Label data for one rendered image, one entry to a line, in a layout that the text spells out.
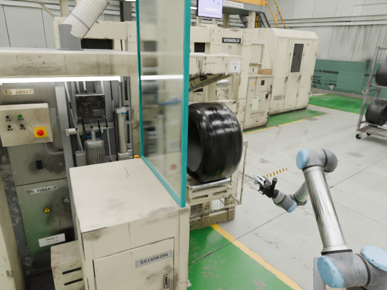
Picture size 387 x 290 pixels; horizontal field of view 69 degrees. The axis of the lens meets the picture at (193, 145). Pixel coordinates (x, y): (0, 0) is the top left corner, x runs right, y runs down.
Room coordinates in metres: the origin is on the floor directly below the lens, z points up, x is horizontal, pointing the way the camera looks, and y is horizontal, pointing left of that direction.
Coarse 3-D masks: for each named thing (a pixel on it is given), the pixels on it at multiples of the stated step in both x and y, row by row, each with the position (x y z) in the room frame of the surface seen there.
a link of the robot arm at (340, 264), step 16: (304, 160) 1.49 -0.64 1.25; (320, 160) 1.50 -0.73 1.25; (304, 176) 1.48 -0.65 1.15; (320, 176) 1.42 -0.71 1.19; (320, 192) 1.35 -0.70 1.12; (320, 208) 1.30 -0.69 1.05; (320, 224) 1.25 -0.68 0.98; (336, 224) 1.23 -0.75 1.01; (336, 240) 1.17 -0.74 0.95; (320, 256) 1.16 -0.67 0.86; (336, 256) 1.11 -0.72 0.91; (352, 256) 1.11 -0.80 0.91; (320, 272) 1.13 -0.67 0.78; (336, 272) 1.05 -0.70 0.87; (352, 272) 1.05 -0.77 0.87
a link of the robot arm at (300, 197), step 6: (330, 156) 1.51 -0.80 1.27; (330, 162) 1.51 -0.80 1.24; (336, 162) 1.54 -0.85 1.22; (324, 168) 1.54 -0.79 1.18; (330, 168) 1.53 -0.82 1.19; (300, 186) 1.80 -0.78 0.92; (306, 186) 1.72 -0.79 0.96; (300, 192) 1.78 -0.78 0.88; (306, 192) 1.74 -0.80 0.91; (294, 198) 1.84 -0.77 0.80; (300, 198) 1.79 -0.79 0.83; (306, 198) 1.79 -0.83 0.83; (300, 204) 1.83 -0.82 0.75
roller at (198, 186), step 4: (216, 180) 1.85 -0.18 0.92; (220, 180) 1.85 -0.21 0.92; (224, 180) 1.86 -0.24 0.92; (228, 180) 1.87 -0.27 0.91; (196, 184) 1.77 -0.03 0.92; (200, 184) 1.78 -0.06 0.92; (204, 184) 1.79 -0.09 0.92; (208, 184) 1.80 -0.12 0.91; (212, 184) 1.81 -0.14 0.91; (216, 184) 1.82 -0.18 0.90; (220, 184) 1.84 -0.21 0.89; (192, 188) 1.74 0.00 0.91; (196, 188) 1.75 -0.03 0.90; (200, 188) 1.76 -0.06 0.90; (204, 188) 1.79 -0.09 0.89
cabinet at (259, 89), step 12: (252, 72) 6.90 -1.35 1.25; (252, 84) 6.17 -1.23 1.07; (264, 84) 6.43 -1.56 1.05; (228, 96) 6.49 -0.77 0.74; (252, 96) 6.19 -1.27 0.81; (264, 96) 6.46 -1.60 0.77; (252, 108) 6.22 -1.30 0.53; (264, 108) 6.49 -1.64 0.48; (252, 120) 6.25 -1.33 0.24; (264, 120) 6.53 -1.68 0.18
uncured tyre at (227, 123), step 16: (192, 112) 1.87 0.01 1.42; (208, 112) 1.81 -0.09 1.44; (224, 112) 1.85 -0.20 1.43; (192, 128) 2.21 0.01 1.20; (208, 128) 1.72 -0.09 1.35; (224, 128) 1.75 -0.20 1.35; (240, 128) 1.83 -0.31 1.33; (192, 144) 2.19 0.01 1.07; (208, 144) 1.68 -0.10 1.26; (224, 144) 1.70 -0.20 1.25; (240, 144) 1.76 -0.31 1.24; (192, 160) 2.10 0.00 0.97; (208, 160) 1.67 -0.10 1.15; (224, 160) 1.70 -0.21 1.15; (240, 160) 1.77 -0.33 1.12; (192, 176) 1.84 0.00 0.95; (208, 176) 1.71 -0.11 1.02; (224, 176) 1.79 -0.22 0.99
